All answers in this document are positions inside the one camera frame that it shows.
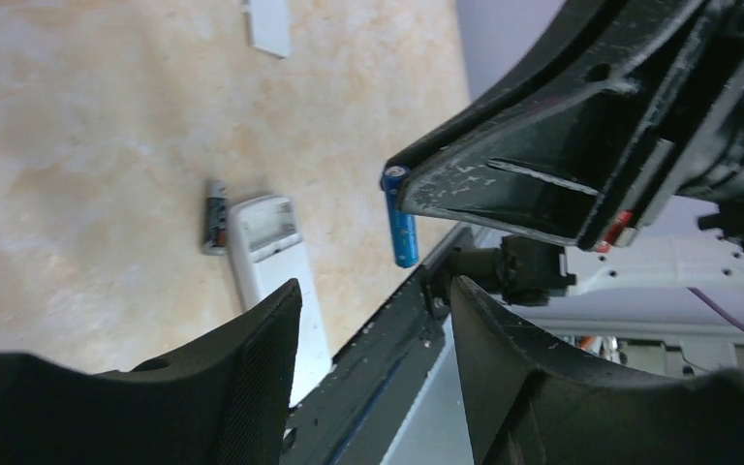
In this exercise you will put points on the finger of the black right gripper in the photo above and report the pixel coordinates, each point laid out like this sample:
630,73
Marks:
569,164

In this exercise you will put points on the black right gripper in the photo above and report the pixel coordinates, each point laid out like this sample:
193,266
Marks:
688,137

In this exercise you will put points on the white battery cover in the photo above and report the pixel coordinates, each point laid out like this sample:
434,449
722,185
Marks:
269,26

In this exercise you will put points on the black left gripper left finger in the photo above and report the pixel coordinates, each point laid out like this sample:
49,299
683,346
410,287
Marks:
222,398

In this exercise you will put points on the black grey AA battery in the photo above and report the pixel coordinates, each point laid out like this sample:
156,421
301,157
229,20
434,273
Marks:
215,226

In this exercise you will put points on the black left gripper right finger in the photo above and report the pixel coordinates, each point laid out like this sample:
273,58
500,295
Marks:
531,398

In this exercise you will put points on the blue AA battery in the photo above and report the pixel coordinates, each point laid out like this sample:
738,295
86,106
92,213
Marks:
402,226

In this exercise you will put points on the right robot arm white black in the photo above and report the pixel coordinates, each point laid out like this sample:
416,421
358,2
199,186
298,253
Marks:
671,253

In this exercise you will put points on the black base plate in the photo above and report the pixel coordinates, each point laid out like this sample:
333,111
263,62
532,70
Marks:
353,415

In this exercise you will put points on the white remote control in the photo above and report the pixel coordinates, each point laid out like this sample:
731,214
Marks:
267,249

